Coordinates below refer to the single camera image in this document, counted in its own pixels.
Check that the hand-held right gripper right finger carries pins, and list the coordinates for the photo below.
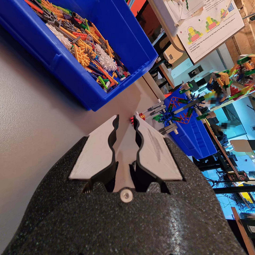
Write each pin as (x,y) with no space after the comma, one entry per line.
(157,153)

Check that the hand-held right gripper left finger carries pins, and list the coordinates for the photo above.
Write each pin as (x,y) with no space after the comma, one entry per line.
(93,153)

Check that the small blue plastic bin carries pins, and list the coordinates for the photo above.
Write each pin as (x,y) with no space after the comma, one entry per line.
(191,137)

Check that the blue snowflake construction toy model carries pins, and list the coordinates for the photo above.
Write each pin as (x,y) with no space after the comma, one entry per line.
(168,116)

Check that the large blue plastic bin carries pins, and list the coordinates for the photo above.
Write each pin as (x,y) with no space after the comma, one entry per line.
(69,67)

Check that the yellow green construction toy model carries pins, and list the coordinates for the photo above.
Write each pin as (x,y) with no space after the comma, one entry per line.
(225,77)

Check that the pile of colourful construction pieces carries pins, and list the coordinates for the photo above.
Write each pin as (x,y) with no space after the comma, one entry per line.
(85,45)

